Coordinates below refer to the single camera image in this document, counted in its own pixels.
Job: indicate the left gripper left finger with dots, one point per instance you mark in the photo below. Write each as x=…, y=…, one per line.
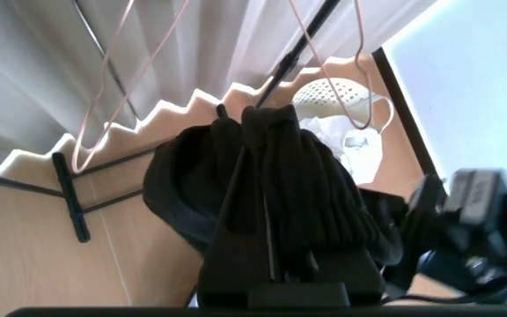
x=236, y=264

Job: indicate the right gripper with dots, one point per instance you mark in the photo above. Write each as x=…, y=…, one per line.
x=478, y=260

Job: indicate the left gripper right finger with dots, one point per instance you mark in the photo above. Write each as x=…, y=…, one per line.
x=350, y=270

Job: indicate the black shorts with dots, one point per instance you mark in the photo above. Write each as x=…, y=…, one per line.
x=183, y=185

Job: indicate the pink clothes hanger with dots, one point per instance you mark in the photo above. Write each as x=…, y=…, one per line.
x=324, y=67
x=131, y=88

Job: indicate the black clothes rack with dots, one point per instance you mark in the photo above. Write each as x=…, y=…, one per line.
x=73, y=202

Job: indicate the white laundry basket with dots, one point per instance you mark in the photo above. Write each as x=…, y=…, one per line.
x=324, y=97

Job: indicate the white garment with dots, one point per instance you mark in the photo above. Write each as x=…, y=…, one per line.
x=363, y=158

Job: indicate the beige curtain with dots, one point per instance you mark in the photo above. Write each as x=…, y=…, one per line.
x=38, y=66

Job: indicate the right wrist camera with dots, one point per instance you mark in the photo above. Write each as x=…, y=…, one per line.
x=478, y=193

